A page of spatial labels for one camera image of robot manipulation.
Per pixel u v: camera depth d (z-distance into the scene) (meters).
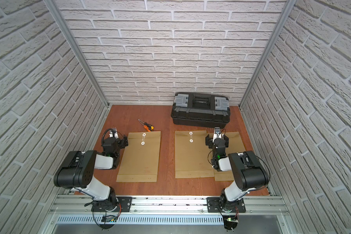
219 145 0.70
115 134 0.82
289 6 0.69
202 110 0.94
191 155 0.97
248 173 0.46
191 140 0.98
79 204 0.76
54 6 0.70
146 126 1.03
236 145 0.99
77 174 0.45
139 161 0.90
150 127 1.03
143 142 0.96
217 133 0.79
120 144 0.79
